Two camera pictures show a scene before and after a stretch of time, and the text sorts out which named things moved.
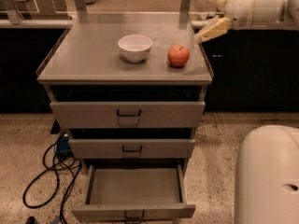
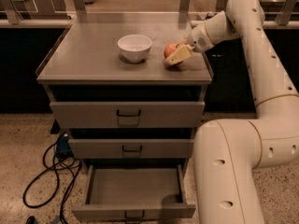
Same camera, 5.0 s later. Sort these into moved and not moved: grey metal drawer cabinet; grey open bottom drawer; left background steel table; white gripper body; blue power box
Moved: white gripper body
Not moved: grey metal drawer cabinet; grey open bottom drawer; blue power box; left background steel table
